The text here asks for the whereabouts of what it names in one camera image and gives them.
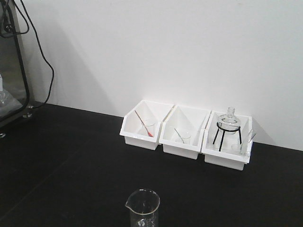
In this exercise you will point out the clear glass beaker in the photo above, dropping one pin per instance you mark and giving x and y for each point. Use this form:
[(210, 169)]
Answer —
[(143, 205)]

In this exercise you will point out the small beaker in left bin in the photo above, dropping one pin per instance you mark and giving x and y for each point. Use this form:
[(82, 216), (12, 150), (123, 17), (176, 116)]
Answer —
[(150, 126)]

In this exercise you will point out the small beaker in bin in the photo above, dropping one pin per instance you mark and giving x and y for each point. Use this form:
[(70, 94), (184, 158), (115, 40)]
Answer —
[(184, 137), (150, 126)]

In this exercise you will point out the left white storage bin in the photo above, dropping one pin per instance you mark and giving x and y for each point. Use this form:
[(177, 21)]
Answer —
[(131, 128)]

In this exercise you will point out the white storage bin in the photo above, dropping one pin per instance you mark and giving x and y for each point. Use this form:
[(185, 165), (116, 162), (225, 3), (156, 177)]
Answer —
[(193, 120), (131, 128), (227, 157)]

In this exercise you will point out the red-tipped glass thermometer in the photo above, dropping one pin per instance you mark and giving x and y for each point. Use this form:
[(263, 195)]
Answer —
[(149, 134)]

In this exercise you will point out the middle white storage bin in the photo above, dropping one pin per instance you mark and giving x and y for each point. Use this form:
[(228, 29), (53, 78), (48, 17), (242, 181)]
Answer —
[(193, 120)]

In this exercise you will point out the small beaker in middle bin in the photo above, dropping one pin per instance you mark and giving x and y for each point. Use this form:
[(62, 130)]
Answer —
[(184, 137)]

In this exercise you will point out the black tripod stand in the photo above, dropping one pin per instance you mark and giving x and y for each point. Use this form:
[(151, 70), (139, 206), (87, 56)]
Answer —
[(222, 136)]

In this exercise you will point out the right white storage bin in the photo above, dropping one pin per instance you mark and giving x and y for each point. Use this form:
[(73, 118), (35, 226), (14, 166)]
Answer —
[(227, 157)]

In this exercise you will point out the small glassware in right bin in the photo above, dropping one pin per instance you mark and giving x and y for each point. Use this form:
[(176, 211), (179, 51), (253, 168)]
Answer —
[(244, 148)]

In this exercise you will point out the black-framed glass cabinet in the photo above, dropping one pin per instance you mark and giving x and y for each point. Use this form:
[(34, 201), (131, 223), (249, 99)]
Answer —
[(15, 88)]

